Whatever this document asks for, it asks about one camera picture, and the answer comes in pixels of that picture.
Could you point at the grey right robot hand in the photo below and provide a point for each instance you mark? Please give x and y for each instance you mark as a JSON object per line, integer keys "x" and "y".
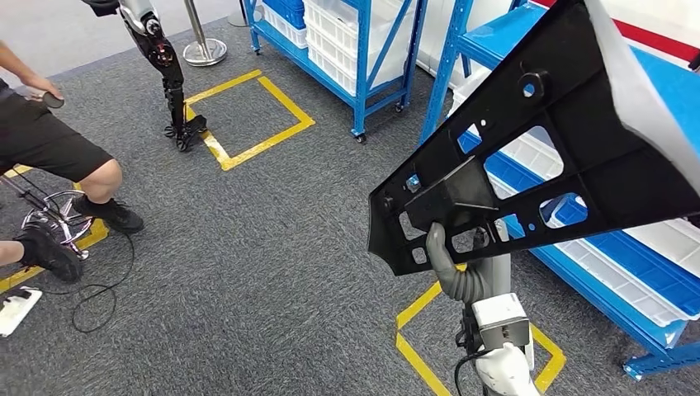
{"x": 438, "y": 257}

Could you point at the chrome chair base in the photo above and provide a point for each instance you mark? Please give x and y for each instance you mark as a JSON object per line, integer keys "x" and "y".
{"x": 60, "y": 218}

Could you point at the person's forearm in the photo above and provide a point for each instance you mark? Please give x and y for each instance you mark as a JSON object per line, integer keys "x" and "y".
{"x": 13, "y": 63}

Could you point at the person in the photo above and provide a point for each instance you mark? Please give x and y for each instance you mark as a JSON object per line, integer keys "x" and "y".
{"x": 38, "y": 136}

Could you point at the black humanoid robot leg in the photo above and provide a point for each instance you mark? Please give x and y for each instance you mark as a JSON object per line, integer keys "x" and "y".
{"x": 172, "y": 93}

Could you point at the red barrier belt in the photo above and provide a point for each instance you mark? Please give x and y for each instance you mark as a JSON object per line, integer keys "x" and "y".
{"x": 656, "y": 41}

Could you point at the small black handheld controller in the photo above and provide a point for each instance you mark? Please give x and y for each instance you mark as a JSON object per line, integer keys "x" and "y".
{"x": 53, "y": 100}

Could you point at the black stanchion post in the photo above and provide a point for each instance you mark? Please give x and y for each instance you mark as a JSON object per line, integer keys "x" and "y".
{"x": 695, "y": 61}

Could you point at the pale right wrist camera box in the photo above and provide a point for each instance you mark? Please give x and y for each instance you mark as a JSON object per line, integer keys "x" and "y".
{"x": 500, "y": 320}

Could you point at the silver stanchion with base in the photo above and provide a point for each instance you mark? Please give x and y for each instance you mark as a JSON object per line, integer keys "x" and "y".
{"x": 205, "y": 52}
{"x": 240, "y": 21}

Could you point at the white flat floor device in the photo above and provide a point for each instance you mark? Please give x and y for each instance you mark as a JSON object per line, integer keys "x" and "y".
{"x": 16, "y": 314}

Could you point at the person's hand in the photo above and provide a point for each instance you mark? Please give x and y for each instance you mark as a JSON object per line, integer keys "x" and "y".
{"x": 41, "y": 84}

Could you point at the black plastic bracket part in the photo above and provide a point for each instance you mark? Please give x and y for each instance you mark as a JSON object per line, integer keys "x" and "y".
{"x": 574, "y": 115}

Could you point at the blue metal shelf rack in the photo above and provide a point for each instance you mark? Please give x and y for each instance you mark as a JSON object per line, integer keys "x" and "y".
{"x": 361, "y": 98}
{"x": 481, "y": 41}

